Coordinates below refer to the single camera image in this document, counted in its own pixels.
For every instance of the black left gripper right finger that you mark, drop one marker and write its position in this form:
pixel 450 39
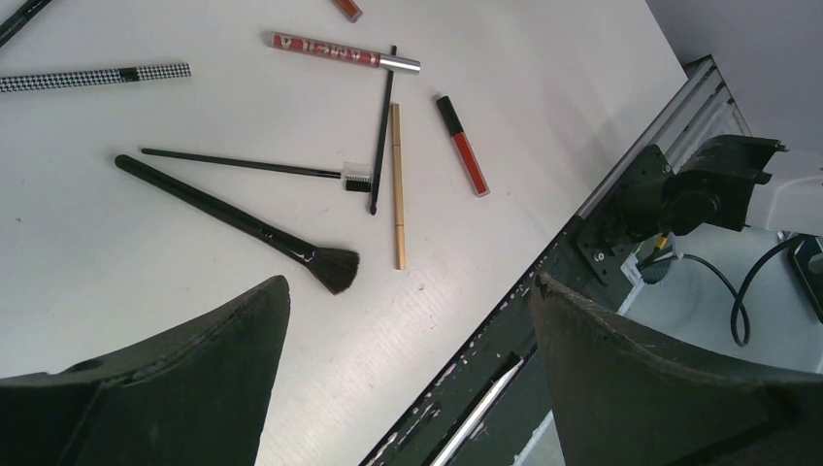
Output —
pixel 623 393

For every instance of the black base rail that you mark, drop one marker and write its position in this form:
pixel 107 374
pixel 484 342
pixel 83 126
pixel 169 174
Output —
pixel 491 397

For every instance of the gold slim pencil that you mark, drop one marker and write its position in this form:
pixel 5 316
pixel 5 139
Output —
pixel 398 190

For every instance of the red glitter lip gloss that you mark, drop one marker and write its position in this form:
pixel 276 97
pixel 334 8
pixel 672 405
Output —
pixel 344 53

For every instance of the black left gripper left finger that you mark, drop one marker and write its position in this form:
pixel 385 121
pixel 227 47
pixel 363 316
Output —
pixel 196 394

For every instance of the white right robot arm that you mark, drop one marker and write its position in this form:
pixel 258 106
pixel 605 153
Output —
pixel 734 182

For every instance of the checkered eyeliner pencil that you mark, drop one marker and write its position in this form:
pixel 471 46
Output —
pixel 95 77

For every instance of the red black liquid lipstick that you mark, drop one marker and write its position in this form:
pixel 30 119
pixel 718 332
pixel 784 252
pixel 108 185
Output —
pixel 463 146

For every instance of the thin black angled brush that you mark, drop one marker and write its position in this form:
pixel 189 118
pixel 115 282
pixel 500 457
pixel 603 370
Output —
pixel 355 177

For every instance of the black slim liner brush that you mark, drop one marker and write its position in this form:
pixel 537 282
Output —
pixel 382 135

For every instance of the large black powder brush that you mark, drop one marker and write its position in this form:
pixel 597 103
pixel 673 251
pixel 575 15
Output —
pixel 335 269

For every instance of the orange-red lip gloss tube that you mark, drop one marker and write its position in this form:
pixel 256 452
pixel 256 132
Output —
pixel 349 9

